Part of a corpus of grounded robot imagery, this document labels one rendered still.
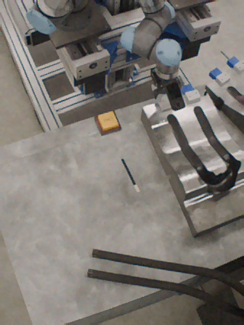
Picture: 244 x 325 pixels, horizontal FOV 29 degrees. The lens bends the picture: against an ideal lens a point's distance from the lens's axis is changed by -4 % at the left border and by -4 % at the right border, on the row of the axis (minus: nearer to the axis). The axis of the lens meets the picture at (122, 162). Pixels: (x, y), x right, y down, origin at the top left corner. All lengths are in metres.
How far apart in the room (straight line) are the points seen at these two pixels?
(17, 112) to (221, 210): 1.54
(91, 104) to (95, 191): 0.93
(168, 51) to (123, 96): 1.21
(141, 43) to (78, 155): 0.53
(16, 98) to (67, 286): 1.53
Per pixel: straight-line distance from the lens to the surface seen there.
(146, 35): 1.45
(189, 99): 1.77
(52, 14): 1.53
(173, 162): 1.65
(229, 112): 1.88
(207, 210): 1.66
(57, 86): 2.63
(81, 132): 1.80
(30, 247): 1.66
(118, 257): 1.58
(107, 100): 2.57
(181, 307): 2.44
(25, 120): 2.78
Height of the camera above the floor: 2.39
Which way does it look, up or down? 65 degrees down
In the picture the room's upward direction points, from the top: 6 degrees clockwise
